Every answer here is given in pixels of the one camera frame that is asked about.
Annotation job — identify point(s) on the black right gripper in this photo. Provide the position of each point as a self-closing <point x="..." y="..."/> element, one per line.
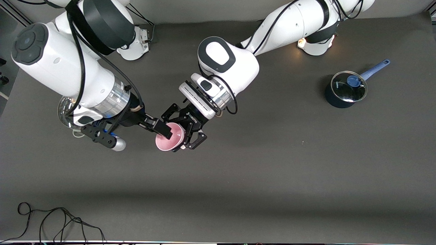
<point x="131" y="117"/>

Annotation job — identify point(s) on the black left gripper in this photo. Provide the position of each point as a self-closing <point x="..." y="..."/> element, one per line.
<point x="191" y="118"/>

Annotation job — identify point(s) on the pink plastic cup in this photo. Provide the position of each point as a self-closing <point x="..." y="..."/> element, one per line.
<point x="167" y="145"/>

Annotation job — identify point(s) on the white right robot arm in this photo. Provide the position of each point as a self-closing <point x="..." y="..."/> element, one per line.
<point x="51" y="61"/>

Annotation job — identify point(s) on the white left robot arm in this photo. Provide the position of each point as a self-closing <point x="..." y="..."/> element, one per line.
<point x="289" y="23"/>

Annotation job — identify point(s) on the dark grey table mat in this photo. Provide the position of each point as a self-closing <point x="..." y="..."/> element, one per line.
<point x="238" y="170"/>

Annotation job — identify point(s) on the glass lid with wooden knob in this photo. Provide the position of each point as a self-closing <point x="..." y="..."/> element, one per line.
<point x="64" y="115"/>

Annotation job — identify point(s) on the dark blue saucepan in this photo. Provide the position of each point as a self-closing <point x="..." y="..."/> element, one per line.
<point x="335" y="100"/>

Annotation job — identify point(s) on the glass lid with blue knob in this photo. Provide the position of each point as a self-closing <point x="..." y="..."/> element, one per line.
<point x="347" y="88"/>

